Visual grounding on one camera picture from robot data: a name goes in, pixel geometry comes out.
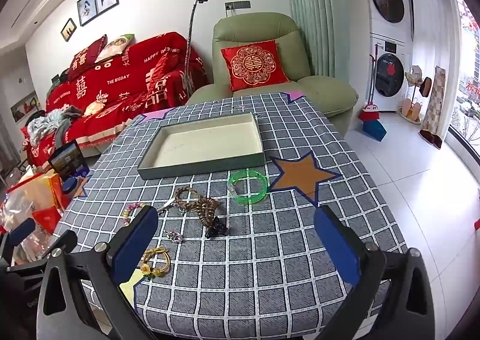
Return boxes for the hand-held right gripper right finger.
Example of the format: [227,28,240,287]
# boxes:
[314,205,437,340]

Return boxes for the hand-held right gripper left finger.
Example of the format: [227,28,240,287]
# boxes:
[37,205,159,340]

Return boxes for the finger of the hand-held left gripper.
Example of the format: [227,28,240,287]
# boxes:
[7,229,78,277]
[5,218,37,249]

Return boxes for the pink yellow bead bracelet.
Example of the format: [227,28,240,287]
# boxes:
[123,202,146,227]

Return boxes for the gold metal hair clip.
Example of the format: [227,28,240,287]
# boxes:
[157,195,178,216]

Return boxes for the brown braided bracelet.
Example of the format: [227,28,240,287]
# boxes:
[173,186,206,216]

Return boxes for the brown spiral hair tie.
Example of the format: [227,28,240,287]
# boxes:
[194,197,223,229]

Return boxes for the black hair claw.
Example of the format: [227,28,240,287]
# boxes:
[204,215,230,239]

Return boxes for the green plastic bangle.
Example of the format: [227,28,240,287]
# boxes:
[227,169,269,205]

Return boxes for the grey-green jewelry tray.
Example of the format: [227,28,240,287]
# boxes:
[137,112,266,180]

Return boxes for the orange gift bag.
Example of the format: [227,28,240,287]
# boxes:
[7,173,71,236]

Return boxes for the blue round tin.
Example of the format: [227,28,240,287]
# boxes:
[61,177,80,195]

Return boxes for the grey checked tablecloth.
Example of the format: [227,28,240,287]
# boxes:
[52,89,410,340]

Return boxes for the black printed box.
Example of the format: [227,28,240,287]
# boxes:
[47,140,89,180]

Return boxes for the pile of clothes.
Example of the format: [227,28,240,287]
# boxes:
[25,107,84,148]

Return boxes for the blue dustpan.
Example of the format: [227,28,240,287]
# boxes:
[361,119,388,142]

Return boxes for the framed landscape picture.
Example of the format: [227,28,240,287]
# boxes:
[10,92,38,124]

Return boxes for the peach cloth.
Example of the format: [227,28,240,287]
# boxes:
[83,102,110,116]

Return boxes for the red broom and dustpan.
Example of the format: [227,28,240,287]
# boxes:
[357,44,382,124]

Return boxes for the green armchair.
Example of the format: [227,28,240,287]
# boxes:
[185,12,359,128]

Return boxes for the slipper rack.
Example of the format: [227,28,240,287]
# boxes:
[399,64,433,125]

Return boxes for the red printed sofa blanket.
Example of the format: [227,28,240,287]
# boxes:
[22,31,209,163]

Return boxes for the checked standing board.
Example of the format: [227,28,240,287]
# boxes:
[419,66,449,146]

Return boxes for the white washing machine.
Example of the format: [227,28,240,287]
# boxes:
[369,33,414,114]

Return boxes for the red printed pillow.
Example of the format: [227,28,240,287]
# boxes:
[67,35,108,82]

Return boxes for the floral pillow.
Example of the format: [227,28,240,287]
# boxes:
[94,34,135,64]

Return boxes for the red embroidered cushion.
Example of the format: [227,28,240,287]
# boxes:
[220,40,292,92]

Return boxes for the flexible phone stand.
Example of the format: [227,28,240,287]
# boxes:
[181,0,209,101]

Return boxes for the pale green curtain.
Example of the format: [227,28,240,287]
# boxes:
[283,0,340,77]

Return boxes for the white dryer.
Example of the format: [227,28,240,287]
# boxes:
[365,0,415,35]

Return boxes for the yellow cord bracelet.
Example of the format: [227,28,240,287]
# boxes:
[139,246,172,281]

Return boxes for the small black picture frame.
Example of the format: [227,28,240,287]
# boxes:
[60,18,77,42]

